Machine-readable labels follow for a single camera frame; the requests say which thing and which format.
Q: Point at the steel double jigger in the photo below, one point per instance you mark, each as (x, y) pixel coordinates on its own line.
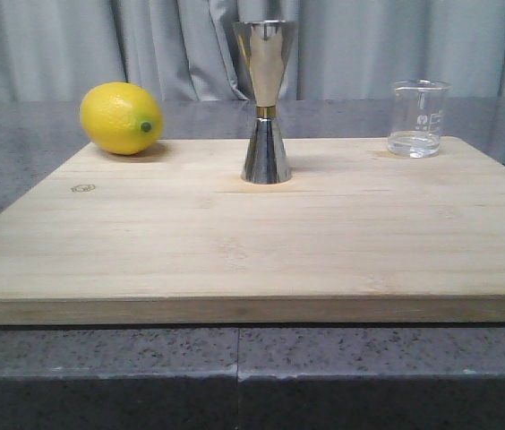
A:
(265, 47)

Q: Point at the glass beaker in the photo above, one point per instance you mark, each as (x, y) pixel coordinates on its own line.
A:
(417, 118)

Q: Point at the wooden cutting board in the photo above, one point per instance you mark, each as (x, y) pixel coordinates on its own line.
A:
(174, 235)

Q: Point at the yellow lemon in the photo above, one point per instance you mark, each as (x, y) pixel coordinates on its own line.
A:
(121, 118)

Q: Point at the grey curtain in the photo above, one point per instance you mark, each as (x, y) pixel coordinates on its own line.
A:
(186, 50)

